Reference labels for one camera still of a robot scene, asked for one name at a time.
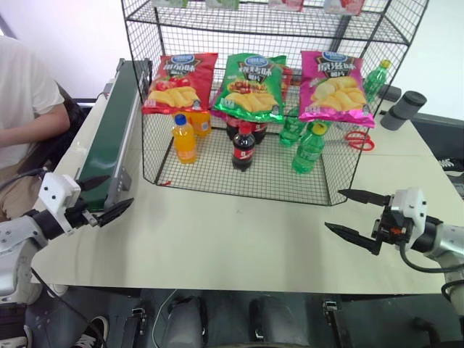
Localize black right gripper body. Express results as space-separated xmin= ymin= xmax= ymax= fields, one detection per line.
xmin=373 ymin=204 xmax=414 ymax=247

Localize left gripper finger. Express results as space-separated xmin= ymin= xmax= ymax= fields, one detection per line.
xmin=77 ymin=175 xmax=112 ymax=192
xmin=96 ymin=197 xmax=135 ymax=228

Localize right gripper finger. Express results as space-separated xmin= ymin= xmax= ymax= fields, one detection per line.
xmin=337 ymin=188 xmax=395 ymax=208
xmin=323 ymin=221 xmax=382 ymax=257

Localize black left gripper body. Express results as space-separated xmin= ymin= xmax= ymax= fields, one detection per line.
xmin=64 ymin=198 xmax=102 ymax=230

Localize green conveyor belt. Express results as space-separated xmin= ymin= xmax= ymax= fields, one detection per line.
xmin=74 ymin=57 xmax=154 ymax=213

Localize black office chair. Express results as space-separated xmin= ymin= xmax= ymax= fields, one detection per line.
xmin=17 ymin=82 xmax=88 ymax=175

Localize green soda bottle yellow cap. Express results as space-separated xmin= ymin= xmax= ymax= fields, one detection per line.
xmin=278 ymin=106 xmax=309 ymax=147
xmin=291 ymin=122 xmax=332 ymax=175
xmin=362 ymin=59 xmax=393 ymax=104

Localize grey cylindrical device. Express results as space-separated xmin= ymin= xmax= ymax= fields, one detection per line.
xmin=378 ymin=91 xmax=428 ymax=131

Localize orange soda bottle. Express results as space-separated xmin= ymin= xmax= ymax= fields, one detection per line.
xmin=172 ymin=113 xmax=199 ymax=165
xmin=187 ymin=109 xmax=212 ymax=138

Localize pink potato chips bag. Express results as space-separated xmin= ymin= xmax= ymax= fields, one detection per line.
xmin=297 ymin=50 xmax=376 ymax=128

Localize person in white shirt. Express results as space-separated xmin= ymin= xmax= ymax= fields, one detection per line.
xmin=0 ymin=35 xmax=72 ymax=223

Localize black and white sneaker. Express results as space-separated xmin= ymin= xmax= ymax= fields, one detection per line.
xmin=73 ymin=315 xmax=110 ymax=348

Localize cola bottle red label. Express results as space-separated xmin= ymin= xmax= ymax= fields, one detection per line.
xmin=225 ymin=114 xmax=243 ymax=141
xmin=231 ymin=123 xmax=259 ymax=172
xmin=249 ymin=121 xmax=270 ymax=146

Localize dark rounded shape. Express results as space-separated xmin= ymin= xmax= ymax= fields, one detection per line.
xmin=167 ymin=295 xmax=208 ymax=344

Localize red potato chips bag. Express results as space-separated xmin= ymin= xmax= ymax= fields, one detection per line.
xmin=141 ymin=52 xmax=219 ymax=115
xmin=281 ymin=65 xmax=295 ymax=102

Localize green potato chips bag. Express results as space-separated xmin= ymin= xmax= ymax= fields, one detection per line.
xmin=212 ymin=53 xmax=287 ymax=125

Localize pink snack packet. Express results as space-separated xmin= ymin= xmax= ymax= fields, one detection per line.
xmin=323 ymin=0 xmax=368 ymax=16
xmin=268 ymin=0 xmax=305 ymax=12

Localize green snack packet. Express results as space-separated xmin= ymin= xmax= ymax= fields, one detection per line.
xmin=204 ymin=0 xmax=241 ymax=11
xmin=149 ymin=0 xmax=190 ymax=9

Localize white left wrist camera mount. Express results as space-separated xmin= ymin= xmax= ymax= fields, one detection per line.
xmin=38 ymin=173 xmax=82 ymax=237

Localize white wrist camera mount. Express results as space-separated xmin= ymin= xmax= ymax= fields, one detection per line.
xmin=392 ymin=186 xmax=429 ymax=241
xmin=38 ymin=173 xmax=82 ymax=237

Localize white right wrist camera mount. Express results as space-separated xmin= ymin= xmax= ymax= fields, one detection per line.
xmin=392 ymin=186 xmax=429 ymax=241

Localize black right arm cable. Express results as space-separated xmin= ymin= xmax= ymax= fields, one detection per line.
xmin=399 ymin=242 xmax=464 ymax=304

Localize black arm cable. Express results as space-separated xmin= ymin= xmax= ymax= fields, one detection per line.
xmin=0 ymin=167 xmax=51 ymax=191
xmin=399 ymin=242 xmax=464 ymax=304

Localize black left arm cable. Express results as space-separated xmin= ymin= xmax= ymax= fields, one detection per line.
xmin=0 ymin=167 xmax=51 ymax=191

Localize thin white cable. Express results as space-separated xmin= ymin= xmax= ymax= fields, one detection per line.
xmin=151 ymin=297 xmax=179 ymax=348

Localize black wire mesh rack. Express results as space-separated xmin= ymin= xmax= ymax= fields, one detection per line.
xmin=121 ymin=0 xmax=431 ymax=208

